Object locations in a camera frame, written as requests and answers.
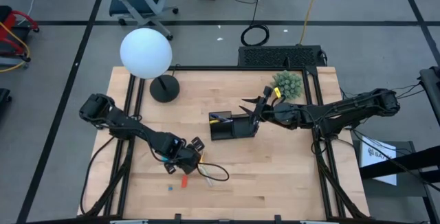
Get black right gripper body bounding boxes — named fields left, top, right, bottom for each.
left=254, top=85, right=303, bottom=134

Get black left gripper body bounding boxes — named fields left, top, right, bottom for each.
left=164, top=137, right=204, bottom=176

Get black mesh desk organizer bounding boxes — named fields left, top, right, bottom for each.
left=208, top=110, right=260, bottom=142

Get blue grey office chair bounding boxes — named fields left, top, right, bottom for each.
left=104, top=0, right=179, bottom=41

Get green potted plant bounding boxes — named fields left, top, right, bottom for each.
left=271, top=71, right=304, bottom=101

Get black perforated computer case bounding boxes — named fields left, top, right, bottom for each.
left=237, top=45, right=327, bottom=69

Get white printed paper sheet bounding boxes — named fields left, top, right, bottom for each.
left=360, top=136, right=398, bottom=186

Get white globe table lamp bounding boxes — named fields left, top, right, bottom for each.
left=119, top=27, right=181, bottom=103

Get black metal beam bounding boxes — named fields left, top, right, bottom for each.
left=359, top=144, right=440, bottom=181

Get black equipment stand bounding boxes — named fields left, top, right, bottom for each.
left=418, top=66, right=440, bottom=126

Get black wheeled object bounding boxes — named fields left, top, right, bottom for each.
left=0, top=88, right=13, bottom=112

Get red cart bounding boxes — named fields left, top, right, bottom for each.
left=0, top=5, right=41, bottom=72

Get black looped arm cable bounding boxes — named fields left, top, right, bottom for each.
left=195, top=161, right=230, bottom=182

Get coiled black cable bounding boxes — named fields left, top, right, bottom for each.
left=240, top=23, right=271, bottom=47

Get black base cable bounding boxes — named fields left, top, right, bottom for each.
left=80, top=136, right=118, bottom=216

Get long yellow cable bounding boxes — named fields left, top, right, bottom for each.
left=298, top=0, right=324, bottom=46

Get thin black floor cables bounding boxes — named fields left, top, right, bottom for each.
left=340, top=82, right=427, bottom=102

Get yellow hose on cart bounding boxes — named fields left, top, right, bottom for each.
left=0, top=21, right=32, bottom=74

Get white cable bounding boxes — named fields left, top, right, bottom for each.
left=13, top=0, right=35, bottom=25

